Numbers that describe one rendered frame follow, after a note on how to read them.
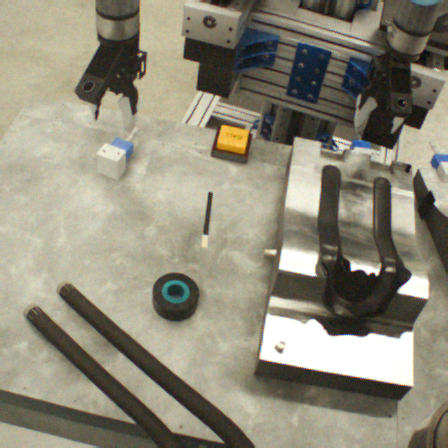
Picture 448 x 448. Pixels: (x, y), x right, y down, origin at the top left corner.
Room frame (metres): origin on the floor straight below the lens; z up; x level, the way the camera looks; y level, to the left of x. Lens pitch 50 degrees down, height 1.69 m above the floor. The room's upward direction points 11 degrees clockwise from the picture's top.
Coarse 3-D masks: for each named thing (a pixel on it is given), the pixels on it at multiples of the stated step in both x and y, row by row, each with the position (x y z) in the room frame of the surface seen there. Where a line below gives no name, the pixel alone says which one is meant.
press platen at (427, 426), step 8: (440, 408) 0.19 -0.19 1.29; (432, 416) 0.18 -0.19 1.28; (440, 416) 0.18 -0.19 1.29; (424, 424) 0.18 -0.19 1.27; (432, 424) 0.18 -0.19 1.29; (440, 424) 0.18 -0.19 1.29; (416, 432) 0.18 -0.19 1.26; (424, 432) 0.17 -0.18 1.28; (432, 432) 0.17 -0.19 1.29; (440, 432) 0.17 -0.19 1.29; (416, 440) 0.17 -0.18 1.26; (424, 440) 0.16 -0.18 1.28; (432, 440) 0.16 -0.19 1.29; (440, 440) 0.16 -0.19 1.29
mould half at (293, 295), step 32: (288, 160) 0.92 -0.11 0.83; (320, 160) 0.88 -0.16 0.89; (352, 160) 0.90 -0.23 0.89; (288, 192) 0.78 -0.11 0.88; (352, 192) 0.81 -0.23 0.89; (288, 224) 0.68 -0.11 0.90; (352, 224) 0.73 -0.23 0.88; (288, 256) 0.59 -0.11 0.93; (352, 256) 0.61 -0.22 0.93; (416, 256) 0.66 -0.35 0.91; (288, 288) 0.55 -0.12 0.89; (320, 288) 0.55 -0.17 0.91; (416, 288) 0.57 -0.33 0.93; (288, 320) 0.51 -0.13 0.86; (320, 320) 0.52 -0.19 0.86; (352, 320) 0.53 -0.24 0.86; (384, 320) 0.54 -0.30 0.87; (288, 352) 0.45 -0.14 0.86; (320, 352) 0.46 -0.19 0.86; (352, 352) 0.47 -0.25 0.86; (384, 352) 0.48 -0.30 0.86; (320, 384) 0.43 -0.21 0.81; (352, 384) 0.43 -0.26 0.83; (384, 384) 0.43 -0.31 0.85
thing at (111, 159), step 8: (136, 128) 0.93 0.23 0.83; (128, 136) 0.90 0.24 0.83; (104, 144) 0.84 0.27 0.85; (112, 144) 0.86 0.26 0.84; (120, 144) 0.86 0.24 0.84; (128, 144) 0.87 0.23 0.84; (104, 152) 0.82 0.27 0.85; (112, 152) 0.82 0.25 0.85; (120, 152) 0.83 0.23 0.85; (128, 152) 0.85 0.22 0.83; (104, 160) 0.81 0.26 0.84; (112, 160) 0.80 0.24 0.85; (120, 160) 0.81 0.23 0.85; (104, 168) 0.81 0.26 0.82; (112, 168) 0.80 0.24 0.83; (120, 168) 0.81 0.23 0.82; (112, 176) 0.80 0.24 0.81; (120, 176) 0.81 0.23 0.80
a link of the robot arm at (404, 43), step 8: (392, 24) 0.99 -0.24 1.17; (392, 32) 0.98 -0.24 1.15; (400, 32) 0.96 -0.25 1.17; (392, 40) 0.97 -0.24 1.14; (400, 40) 0.96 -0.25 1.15; (408, 40) 0.95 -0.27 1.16; (416, 40) 0.95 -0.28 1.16; (424, 40) 0.96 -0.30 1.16; (400, 48) 0.96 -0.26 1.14; (408, 48) 0.95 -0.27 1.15; (416, 48) 0.96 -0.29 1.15
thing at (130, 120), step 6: (120, 102) 0.82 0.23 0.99; (126, 102) 0.81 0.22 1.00; (138, 102) 0.85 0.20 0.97; (120, 108) 0.82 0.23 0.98; (126, 108) 0.81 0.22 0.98; (138, 108) 0.84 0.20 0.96; (126, 114) 0.81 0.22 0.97; (132, 114) 0.81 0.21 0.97; (126, 120) 0.81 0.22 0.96; (132, 120) 0.81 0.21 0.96; (126, 126) 0.81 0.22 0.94; (132, 126) 0.82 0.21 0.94
